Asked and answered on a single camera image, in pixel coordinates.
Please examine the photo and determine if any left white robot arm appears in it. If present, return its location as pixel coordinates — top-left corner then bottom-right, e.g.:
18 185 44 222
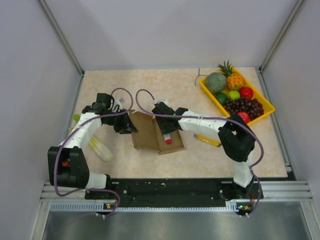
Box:
47 93 138 199

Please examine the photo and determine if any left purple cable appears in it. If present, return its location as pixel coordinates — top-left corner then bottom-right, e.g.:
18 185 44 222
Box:
54 87 134 217

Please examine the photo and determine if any red apple front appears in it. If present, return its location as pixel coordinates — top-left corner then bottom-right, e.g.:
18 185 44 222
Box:
237 111 251 124

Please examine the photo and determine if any red lychee bunch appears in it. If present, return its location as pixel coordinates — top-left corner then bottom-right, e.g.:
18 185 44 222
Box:
61 159 71 167

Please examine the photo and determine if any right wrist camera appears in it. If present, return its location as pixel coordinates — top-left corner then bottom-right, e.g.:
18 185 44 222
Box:
153 99 170 107

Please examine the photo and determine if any white slotted cable duct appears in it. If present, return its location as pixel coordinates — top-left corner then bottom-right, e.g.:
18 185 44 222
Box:
50 201 240 213

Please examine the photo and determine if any light green lime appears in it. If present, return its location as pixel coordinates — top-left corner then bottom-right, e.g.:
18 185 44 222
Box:
227 90 241 101

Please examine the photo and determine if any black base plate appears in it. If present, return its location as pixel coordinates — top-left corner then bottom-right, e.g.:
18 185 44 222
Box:
84 177 266 208

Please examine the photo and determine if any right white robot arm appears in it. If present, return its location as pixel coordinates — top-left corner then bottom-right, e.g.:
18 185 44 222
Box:
152 100 256 198

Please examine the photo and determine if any purple grape bunch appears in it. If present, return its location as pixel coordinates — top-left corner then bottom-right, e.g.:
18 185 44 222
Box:
224 97 265 121

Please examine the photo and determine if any red apple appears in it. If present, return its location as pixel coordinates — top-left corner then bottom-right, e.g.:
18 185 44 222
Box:
238 86 254 99
237 111 251 124

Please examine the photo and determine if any brown cardboard express box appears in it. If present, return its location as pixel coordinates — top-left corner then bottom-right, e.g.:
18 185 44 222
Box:
129 110 185 156

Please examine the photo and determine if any white tube red cap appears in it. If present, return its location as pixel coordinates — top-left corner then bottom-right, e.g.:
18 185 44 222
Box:
163 133 172 145

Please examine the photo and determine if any purple cable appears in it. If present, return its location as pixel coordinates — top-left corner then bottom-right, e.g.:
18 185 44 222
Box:
135 88 265 217
54 87 134 217

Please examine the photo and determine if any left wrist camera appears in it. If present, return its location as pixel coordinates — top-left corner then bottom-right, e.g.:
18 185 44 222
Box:
109 97 125 113

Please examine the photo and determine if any pineapple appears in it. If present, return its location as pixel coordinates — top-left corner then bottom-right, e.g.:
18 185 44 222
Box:
218 61 246 91

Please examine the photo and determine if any yellow utility knife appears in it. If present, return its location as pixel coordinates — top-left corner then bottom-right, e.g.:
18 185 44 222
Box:
193 134 222 147

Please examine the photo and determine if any green melon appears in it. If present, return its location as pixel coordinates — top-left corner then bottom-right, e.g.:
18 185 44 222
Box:
204 72 227 94

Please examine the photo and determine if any yellow plastic tray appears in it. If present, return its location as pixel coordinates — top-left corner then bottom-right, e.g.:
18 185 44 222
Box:
194 67 275 126

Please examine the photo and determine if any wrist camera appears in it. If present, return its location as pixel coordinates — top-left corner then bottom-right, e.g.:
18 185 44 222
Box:
109 97 125 113
153 99 170 107

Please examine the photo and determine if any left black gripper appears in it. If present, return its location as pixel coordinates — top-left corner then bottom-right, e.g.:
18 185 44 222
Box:
103 108 138 134

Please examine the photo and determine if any dark green lime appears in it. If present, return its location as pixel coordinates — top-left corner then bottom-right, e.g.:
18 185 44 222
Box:
215 92 228 106

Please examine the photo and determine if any green celery stalk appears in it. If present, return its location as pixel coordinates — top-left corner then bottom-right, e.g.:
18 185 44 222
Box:
68 113 115 162

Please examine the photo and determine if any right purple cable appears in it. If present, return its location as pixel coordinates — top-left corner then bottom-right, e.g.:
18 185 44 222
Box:
135 88 265 217

